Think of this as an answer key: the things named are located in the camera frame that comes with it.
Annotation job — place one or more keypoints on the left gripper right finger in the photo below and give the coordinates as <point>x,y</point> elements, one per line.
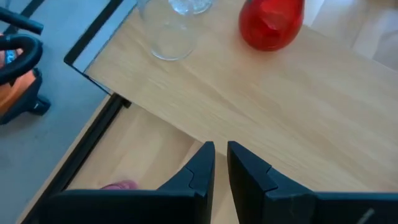
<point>280,202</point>

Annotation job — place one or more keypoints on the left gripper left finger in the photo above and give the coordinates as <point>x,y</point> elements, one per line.
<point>174,202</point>

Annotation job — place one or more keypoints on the pink ribbed wide-mouth vase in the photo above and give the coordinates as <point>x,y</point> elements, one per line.
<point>121,186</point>

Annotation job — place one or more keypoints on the clear smooth glass vase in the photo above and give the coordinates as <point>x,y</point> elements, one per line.
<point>171,46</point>

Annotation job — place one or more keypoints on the red round glass vase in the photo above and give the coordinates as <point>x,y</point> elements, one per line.
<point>270,28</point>

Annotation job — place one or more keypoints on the clear conical flask vase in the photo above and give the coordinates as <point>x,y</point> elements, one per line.
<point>189,6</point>

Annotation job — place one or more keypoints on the orange black shop vacuum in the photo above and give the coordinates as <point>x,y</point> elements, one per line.
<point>15,93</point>

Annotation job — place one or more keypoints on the black metal table frame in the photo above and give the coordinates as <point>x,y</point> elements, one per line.
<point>90,143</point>

